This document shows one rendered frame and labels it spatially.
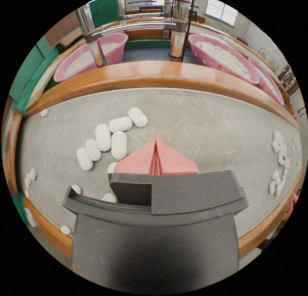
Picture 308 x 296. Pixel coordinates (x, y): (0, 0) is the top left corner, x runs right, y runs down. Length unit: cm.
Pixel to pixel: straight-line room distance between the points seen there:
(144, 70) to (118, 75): 4
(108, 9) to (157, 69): 262
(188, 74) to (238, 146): 14
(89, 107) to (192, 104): 17
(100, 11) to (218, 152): 283
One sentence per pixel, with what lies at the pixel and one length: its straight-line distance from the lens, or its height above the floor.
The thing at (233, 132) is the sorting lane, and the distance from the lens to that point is 20.
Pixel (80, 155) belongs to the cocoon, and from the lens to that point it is 16.
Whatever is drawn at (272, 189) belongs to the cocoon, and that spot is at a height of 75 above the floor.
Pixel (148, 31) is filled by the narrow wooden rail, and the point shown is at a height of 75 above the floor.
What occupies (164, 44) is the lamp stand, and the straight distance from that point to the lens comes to 47.
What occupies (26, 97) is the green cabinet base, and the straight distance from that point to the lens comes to 56.
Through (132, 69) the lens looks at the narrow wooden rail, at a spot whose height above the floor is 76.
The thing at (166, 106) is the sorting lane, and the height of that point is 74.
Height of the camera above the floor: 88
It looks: 76 degrees down
